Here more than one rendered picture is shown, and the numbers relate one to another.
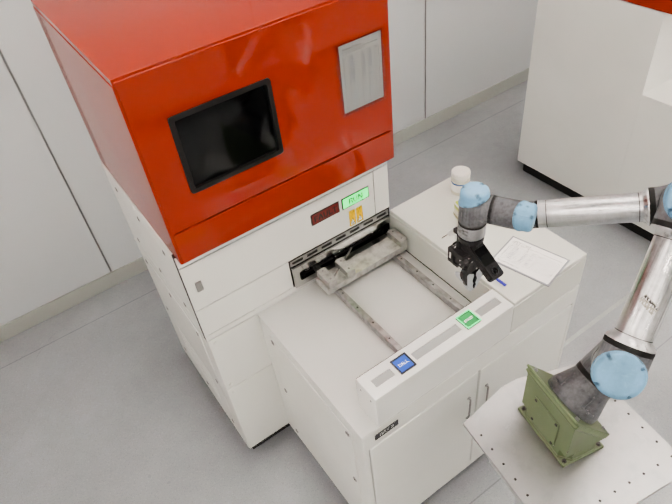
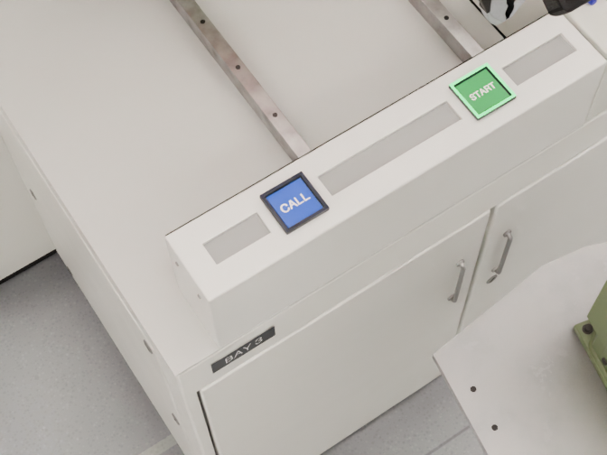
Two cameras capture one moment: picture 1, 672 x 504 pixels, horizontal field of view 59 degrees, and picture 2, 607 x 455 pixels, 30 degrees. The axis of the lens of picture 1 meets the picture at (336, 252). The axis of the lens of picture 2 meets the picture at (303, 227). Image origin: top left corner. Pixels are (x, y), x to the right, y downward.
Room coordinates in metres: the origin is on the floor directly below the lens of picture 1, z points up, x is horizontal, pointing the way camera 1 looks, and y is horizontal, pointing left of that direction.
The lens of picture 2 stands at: (0.45, -0.14, 2.06)
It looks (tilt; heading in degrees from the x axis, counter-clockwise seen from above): 63 degrees down; 358
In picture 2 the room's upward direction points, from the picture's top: 2 degrees counter-clockwise
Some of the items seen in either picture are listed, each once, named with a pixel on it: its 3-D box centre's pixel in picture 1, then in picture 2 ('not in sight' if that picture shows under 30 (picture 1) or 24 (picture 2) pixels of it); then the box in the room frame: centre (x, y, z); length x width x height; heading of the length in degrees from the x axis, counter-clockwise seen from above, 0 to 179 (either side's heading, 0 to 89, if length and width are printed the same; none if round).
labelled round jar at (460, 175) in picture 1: (460, 181); not in sight; (1.80, -0.51, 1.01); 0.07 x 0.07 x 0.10
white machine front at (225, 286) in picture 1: (296, 245); not in sight; (1.55, 0.13, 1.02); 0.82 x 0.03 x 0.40; 120
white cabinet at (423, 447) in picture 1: (418, 369); (356, 164); (1.40, -0.27, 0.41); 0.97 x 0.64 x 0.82; 120
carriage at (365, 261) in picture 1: (362, 263); not in sight; (1.58, -0.09, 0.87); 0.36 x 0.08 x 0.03; 120
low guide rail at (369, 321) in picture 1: (365, 317); (220, 51); (1.34, -0.07, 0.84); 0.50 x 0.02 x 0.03; 30
